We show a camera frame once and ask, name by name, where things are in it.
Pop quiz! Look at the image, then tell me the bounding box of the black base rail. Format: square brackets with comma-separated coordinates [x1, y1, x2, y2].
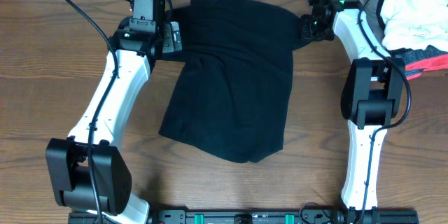
[68, 205, 420, 224]

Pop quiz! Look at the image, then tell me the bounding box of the grey red folded garment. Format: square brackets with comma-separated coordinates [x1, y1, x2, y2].
[389, 45, 447, 81]

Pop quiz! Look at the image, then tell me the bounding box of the white folded garment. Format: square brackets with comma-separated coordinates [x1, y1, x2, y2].
[380, 0, 447, 51]

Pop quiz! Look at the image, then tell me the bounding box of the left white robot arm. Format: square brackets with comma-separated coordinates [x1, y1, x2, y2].
[45, 17, 182, 223]

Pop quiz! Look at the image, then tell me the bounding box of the black polo shirt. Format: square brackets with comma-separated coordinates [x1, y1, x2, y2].
[159, 0, 308, 163]

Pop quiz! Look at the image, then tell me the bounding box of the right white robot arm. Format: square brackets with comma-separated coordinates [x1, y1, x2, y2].
[302, 0, 404, 213]

